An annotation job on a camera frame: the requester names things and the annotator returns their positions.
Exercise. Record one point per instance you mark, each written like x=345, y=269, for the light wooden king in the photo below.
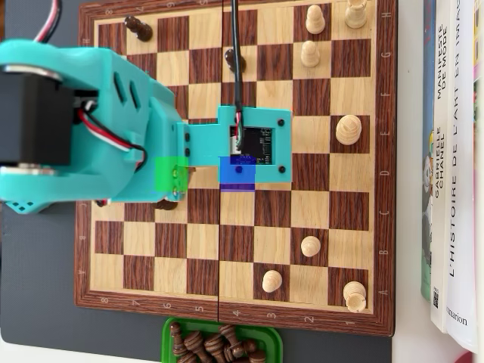
x=348, y=129

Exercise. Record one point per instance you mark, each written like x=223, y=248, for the dark wooden chess piece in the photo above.
x=175, y=336
x=228, y=334
x=215, y=346

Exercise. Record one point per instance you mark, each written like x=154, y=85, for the red object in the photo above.
x=467, y=358

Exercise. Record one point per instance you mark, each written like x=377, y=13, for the dark grey mat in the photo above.
x=38, y=264

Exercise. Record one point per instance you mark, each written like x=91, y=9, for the dark wooden pawn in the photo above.
x=244, y=347
x=140, y=29
x=229, y=60
x=166, y=205
x=257, y=355

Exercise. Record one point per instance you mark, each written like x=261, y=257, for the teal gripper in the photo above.
x=165, y=133

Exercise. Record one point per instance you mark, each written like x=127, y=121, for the white Gabrielle Chanel book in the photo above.
x=438, y=227

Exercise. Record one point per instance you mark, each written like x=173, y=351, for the white book coloured marks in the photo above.
x=479, y=151

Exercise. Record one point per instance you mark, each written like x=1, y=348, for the wooden chessboard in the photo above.
x=170, y=242

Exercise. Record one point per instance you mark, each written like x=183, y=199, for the green plastic tray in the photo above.
x=273, y=336

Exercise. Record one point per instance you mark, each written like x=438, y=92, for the black camera circuit board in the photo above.
x=257, y=143

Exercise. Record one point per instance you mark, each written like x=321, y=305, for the dark wooden bishop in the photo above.
x=193, y=342

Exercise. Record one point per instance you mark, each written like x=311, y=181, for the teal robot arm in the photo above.
x=75, y=60

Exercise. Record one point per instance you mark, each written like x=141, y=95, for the light wooden rook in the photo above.
x=355, y=15
x=354, y=295

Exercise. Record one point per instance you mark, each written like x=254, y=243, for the light wooden pawn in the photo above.
x=314, y=20
x=310, y=246
x=310, y=54
x=271, y=280

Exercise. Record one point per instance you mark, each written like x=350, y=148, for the teal camera mount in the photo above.
x=204, y=145

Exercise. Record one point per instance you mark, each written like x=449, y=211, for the illustrated blue green book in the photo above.
x=426, y=94

